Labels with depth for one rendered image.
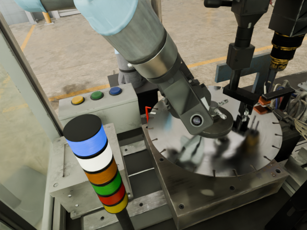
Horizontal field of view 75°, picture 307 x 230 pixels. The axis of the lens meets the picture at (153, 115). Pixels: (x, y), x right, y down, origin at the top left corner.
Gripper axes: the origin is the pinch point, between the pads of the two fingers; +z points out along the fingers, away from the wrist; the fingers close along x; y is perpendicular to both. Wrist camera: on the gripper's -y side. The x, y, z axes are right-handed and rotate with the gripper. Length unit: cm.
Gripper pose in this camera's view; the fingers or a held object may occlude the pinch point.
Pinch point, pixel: (202, 117)
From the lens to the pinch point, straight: 49.2
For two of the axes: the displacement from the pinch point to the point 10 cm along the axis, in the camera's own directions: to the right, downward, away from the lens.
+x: -8.1, 5.2, 2.6
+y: -2.9, -7.5, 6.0
